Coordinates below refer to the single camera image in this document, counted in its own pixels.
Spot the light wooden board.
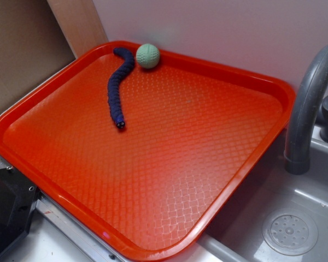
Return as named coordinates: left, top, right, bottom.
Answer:
left=48, top=0, right=108, bottom=58

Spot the round grey sink drain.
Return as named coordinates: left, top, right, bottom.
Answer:
left=262, top=209, right=318, bottom=256

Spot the green dimpled rubber ball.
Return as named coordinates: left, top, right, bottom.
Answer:
left=136, top=44, right=160, bottom=69

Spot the brown cardboard sheet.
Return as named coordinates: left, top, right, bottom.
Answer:
left=0, top=1, right=75, bottom=114

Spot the grey plastic toy sink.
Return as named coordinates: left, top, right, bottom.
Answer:
left=202, top=124, right=328, bottom=262

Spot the dark blue toy snake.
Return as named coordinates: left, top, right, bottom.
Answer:
left=107, top=47, right=134, bottom=129

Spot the aluminium rail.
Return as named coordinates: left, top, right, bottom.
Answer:
left=0, top=148, right=126, bottom=262

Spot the red plastic serving tray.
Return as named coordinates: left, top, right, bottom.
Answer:
left=0, top=41, right=295, bottom=261

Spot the grey curved faucet spout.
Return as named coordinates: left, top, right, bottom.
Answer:
left=284, top=45, right=328, bottom=175

